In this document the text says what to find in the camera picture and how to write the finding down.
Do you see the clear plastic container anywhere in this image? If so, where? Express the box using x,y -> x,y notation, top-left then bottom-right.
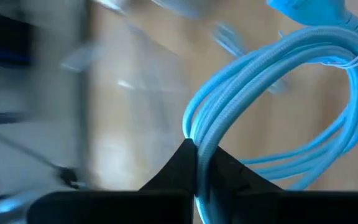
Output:
60,18 -> 198,147

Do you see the blue braided cable coil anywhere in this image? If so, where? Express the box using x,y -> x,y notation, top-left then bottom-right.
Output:
181,0 -> 358,224
211,23 -> 288,96

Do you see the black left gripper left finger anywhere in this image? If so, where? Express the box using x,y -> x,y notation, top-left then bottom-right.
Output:
26,138 -> 198,224

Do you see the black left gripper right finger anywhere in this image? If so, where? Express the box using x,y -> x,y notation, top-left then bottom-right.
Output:
211,146 -> 358,224

